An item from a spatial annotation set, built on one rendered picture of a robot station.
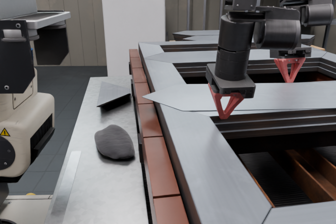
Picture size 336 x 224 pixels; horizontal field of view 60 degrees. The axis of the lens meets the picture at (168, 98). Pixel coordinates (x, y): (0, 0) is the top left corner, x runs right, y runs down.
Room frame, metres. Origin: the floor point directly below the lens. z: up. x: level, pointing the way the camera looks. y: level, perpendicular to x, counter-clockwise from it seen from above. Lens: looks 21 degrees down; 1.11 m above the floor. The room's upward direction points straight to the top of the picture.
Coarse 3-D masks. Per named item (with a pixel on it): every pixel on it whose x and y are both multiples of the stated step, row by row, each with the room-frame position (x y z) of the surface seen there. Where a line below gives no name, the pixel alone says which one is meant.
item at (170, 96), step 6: (174, 84) 0.74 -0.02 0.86; (162, 90) 0.69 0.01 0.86; (168, 90) 0.69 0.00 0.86; (174, 90) 0.69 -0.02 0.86; (156, 96) 0.65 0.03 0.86; (162, 96) 0.65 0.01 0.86; (168, 96) 0.65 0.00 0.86; (174, 96) 0.65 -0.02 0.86; (162, 102) 0.61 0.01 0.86; (168, 102) 0.61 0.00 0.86; (174, 102) 0.61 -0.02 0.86; (180, 102) 0.61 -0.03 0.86; (180, 108) 0.57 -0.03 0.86
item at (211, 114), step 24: (168, 48) 1.31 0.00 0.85; (192, 48) 1.32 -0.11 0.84; (216, 48) 1.34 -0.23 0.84; (192, 72) 0.97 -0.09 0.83; (264, 72) 1.01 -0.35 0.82; (216, 120) 0.54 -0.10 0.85; (240, 120) 0.55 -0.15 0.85; (264, 120) 0.55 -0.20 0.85; (288, 120) 0.56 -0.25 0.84; (312, 120) 0.56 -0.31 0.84; (168, 144) 0.48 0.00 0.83; (192, 216) 0.29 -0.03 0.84
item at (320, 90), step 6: (300, 84) 0.74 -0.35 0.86; (306, 84) 0.74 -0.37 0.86; (312, 84) 0.74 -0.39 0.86; (318, 84) 0.74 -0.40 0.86; (324, 84) 0.74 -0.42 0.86; (306, 90) 0.69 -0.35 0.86; (312, 90) 0.69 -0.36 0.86; (318, 90) 0.69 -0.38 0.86; (324, 90) 0.69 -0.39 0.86; (330, 90) 0.69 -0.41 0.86; (318, 96) 0.65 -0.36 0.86; (324, 96) 0.65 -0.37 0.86; (330, 96) 0.65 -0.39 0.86; (324, 102) 0.61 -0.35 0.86; (330, 102) 0.61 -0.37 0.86
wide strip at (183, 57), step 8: (152, 56) 1.07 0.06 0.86; (160, 56) 1.07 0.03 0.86; (168, 56) 1.07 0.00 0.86; (176, 56) 1.07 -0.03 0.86; (184, 56) 1.07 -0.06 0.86; (192, 56) 1.07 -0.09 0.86; (200, 56) 1.07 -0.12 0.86; (208, 56) 1.07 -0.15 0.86; (256, 56) 1.07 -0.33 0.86; (264, 56) 1.07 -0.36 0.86; (312, 56) 1.07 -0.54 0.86; (320, 56) 1.07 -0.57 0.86
